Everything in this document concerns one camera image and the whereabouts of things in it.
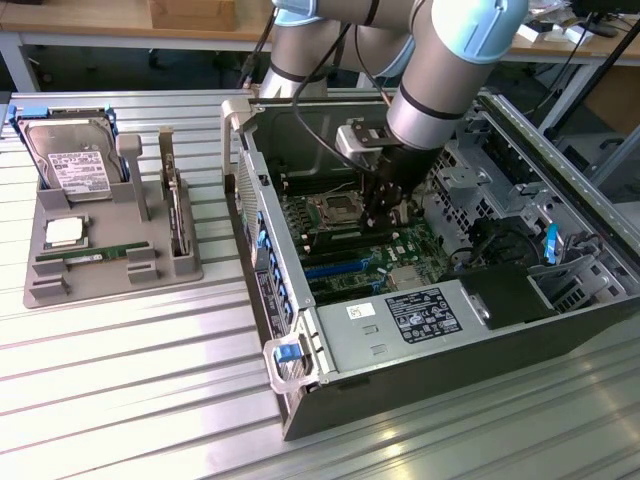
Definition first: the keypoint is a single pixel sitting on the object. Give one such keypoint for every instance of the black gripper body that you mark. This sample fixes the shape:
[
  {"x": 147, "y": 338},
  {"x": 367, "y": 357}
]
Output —
[{"x": 400, "y": 167}]

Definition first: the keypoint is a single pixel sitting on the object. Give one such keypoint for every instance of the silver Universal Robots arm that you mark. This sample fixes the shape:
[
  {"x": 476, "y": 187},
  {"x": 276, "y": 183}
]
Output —
[{"x": 440, "y": 75}]

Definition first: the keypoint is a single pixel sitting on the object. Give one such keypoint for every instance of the green RAM stick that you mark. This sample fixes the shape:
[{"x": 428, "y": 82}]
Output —
[{"x": 95, "y": 254}]

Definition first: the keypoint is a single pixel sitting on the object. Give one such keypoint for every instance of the green motherboard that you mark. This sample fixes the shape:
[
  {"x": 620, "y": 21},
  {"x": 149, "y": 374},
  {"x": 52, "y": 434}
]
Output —
[{"x": 370, "y": 240}]

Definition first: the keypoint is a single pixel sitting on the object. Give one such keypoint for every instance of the CPU socket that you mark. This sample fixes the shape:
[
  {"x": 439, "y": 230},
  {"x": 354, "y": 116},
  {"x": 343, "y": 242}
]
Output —
[{"x": 332, "y": 207}]

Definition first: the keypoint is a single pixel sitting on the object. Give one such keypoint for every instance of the open grey PC case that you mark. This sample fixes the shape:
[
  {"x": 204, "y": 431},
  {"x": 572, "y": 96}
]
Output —
[{"x": 450, "y": 260}]

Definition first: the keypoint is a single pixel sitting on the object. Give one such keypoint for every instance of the blue expansion slot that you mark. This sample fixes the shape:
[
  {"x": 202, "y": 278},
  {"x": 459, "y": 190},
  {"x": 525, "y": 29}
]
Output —
[{"x": 332, "y": 271}]

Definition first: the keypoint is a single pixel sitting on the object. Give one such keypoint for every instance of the grey power supply unit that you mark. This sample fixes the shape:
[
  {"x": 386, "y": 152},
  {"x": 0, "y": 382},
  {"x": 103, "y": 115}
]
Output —
[{"x": 400, "y": 325}]

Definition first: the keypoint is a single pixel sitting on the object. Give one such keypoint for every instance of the black fan shroud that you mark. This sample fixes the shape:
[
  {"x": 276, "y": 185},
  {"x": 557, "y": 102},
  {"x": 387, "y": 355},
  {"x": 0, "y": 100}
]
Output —
[{"x": 505, "y": 295}]

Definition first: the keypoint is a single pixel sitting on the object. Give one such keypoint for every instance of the blue drive bay latch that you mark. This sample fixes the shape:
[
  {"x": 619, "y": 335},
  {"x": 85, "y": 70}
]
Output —
[{"x": 551, "y": 245}]

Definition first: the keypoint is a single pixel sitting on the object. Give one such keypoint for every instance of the blue case release latch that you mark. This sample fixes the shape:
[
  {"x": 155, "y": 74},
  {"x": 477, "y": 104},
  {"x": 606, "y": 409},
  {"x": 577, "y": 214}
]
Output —
[{"x": 286, "y": 352}]

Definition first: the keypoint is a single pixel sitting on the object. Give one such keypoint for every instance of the wooden desk with clutter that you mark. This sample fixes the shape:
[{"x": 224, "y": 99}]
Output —
[{"x": 570, "y": 40}]

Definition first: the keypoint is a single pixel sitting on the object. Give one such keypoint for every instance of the grey parts rack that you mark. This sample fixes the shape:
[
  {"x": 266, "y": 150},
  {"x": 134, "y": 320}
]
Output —
[{"x": 120, "y": 260}]

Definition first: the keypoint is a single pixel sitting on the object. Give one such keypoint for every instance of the hard disk with blue carrier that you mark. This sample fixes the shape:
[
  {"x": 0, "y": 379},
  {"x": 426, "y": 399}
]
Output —
[{"x": 72, "y": 160}]

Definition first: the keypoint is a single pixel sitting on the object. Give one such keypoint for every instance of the silver CPU chip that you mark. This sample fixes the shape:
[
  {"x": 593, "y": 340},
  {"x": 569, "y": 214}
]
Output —
[{"x": 65, "y": 232}]

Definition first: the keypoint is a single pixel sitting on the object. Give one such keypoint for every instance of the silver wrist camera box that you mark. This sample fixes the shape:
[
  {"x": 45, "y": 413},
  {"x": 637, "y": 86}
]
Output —
[{"x": 356, "y": 142}]

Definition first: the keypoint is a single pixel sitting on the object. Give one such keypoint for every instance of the graphics card with metal bracket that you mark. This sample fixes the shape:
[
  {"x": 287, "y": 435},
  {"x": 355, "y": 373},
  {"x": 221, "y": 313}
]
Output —
[{"x": 172, "y": 200}]

